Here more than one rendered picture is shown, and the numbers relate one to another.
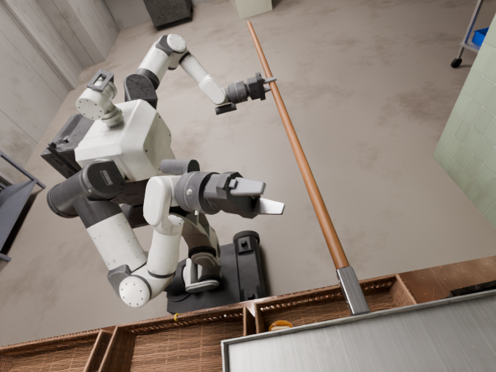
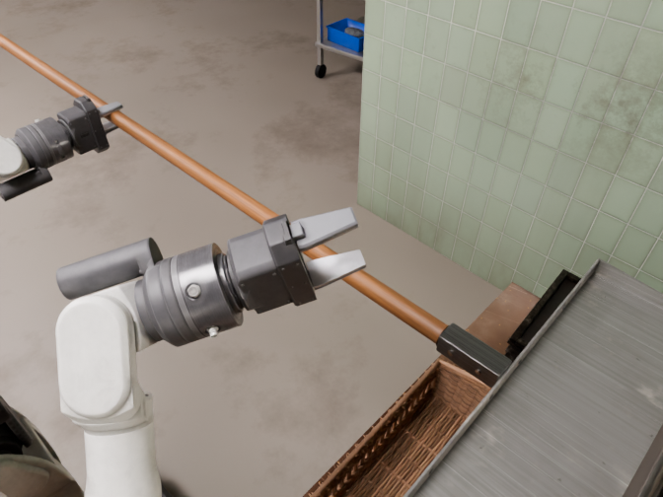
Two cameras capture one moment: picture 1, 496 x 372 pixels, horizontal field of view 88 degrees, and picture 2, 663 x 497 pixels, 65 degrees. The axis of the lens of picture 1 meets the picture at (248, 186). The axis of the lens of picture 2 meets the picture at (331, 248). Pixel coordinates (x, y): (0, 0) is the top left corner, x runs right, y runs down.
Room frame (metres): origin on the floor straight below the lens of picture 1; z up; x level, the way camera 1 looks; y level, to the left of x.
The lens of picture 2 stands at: (0.06, 0.30, 1.77)
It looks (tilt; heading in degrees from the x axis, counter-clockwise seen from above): 44 degrees down; 306
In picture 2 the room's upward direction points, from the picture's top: straight up
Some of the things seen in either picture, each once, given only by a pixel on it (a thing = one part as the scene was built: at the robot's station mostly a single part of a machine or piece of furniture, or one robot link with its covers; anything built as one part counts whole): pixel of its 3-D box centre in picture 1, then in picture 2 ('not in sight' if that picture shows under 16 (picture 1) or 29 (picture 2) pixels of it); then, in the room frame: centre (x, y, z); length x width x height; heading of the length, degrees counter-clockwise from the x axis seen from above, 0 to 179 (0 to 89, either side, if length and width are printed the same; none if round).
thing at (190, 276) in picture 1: (202, 272); not in sight; (0.75, 0.45, 0.28); 0.21 x 0.20 x 0.13; 83
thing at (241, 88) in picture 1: (249, 89); (69, 133); (1.05, -0.15, 1.19); 0.12 x 0.10 x 0.13; 83
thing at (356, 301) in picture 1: (351, 291); (472, 355); (0.14, -0.13, 1.19); 0.09 x 0.04 x 0.03; 173
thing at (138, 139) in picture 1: (123, 156); not in sight; (0.75, 0.37, 1.27); 0.34 x 0.30 x 0.36; 165
